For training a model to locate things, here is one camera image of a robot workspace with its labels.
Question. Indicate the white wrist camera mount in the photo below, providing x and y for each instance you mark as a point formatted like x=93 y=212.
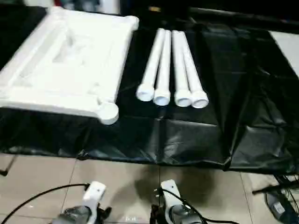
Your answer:
x=170 y=191
x=94 y=193

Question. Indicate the white plastic table top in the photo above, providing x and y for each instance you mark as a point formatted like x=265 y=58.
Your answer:
x=58 y=77

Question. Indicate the black mat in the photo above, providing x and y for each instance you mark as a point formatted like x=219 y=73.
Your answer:
x=187 y=135

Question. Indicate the small yellow label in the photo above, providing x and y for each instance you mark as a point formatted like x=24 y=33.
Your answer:
x=154 y=9

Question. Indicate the white plastic table leg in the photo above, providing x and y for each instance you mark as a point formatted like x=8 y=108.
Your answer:
x=151 y=65
x=164 y=70
x=192 y=74
x=178 y=70

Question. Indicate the black floor stand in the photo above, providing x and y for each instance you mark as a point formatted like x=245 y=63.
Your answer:
x=8 y=165

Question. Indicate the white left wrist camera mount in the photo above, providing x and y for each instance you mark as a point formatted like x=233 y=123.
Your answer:
x=94 y=193

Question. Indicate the black flat screen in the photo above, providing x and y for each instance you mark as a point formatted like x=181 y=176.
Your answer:
x=245 y=16

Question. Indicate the white flat board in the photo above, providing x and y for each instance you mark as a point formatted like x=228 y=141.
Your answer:
x=286 y=51

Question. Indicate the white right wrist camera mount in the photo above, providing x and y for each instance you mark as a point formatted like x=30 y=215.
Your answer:
x=170 y=191

